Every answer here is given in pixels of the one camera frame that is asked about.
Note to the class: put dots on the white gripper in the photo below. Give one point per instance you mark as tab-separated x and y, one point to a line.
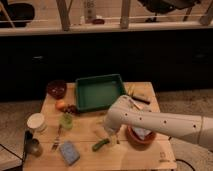
111	127

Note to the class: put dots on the green pepper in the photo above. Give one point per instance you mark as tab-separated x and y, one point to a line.
99	144

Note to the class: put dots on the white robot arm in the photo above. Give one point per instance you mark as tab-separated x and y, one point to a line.
190	128

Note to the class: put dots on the orange clay bowl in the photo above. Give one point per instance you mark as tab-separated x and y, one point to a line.
134	139

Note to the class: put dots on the white cloth in bowl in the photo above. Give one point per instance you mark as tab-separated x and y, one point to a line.
141	133

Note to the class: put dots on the green plastic tray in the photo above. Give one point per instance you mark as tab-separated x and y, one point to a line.
98	92

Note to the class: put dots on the dark red grapes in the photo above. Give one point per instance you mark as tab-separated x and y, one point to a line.
72	109

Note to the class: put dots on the light green cup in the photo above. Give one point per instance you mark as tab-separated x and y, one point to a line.
66	121

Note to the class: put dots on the blue sponge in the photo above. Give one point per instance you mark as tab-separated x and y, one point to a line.
69	152

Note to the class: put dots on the orange fruit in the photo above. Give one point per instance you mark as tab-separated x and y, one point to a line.
60	105

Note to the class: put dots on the metal fork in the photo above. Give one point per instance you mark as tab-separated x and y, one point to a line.
57	139

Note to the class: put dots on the dark red bowl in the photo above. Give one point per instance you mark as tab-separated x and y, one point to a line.
57	89

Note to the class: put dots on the white ceramic cup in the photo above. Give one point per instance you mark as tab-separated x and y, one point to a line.
36	122

